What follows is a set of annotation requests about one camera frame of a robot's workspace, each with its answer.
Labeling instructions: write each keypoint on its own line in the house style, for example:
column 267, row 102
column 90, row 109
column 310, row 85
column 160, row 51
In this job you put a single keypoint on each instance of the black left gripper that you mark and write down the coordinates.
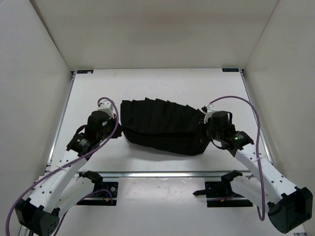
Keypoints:
column 118, row 131

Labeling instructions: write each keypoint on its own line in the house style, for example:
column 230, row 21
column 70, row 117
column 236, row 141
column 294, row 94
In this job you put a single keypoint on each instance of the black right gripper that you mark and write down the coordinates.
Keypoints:
column 209, row 122

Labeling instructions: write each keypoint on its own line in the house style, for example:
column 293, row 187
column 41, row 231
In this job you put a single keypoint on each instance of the black pleated skirt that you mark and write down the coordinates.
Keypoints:
column 164, row 125

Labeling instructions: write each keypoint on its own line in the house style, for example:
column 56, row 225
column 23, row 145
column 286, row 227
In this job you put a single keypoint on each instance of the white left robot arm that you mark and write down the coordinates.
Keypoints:
column 42, row 206

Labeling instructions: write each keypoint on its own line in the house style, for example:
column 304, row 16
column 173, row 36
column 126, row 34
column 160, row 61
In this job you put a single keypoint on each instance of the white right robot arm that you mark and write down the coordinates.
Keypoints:
column 286, row 205

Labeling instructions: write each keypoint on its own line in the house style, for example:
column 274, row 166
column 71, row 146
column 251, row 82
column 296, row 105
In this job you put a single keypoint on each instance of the right blue corner label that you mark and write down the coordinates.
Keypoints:
column 230, row 69

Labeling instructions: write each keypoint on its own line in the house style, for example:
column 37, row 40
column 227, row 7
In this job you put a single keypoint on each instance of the blue corner label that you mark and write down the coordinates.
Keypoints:
column 230, row 69
column 85, row 71

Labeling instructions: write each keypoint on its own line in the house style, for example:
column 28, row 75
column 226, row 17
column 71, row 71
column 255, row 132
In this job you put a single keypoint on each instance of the left blue corner label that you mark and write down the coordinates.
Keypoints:
column 85, row 71

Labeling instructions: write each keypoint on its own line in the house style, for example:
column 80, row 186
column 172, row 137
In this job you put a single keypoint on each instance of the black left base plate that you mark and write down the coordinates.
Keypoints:
column 102, row 195

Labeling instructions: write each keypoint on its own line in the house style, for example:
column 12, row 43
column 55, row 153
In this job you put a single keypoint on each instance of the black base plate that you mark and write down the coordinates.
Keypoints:
column 219, row 196
column 102, row 195

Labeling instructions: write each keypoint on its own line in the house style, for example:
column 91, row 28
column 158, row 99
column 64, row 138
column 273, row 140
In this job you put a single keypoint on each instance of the aluminium left side rail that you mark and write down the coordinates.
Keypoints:
column 57, row 133

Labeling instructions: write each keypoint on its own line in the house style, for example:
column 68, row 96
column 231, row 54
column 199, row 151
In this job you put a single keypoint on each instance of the aluminium front rail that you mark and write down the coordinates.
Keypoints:
column 163, row 174

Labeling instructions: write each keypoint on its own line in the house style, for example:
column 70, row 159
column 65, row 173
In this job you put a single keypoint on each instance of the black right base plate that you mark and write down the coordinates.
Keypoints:
column 219, row 196

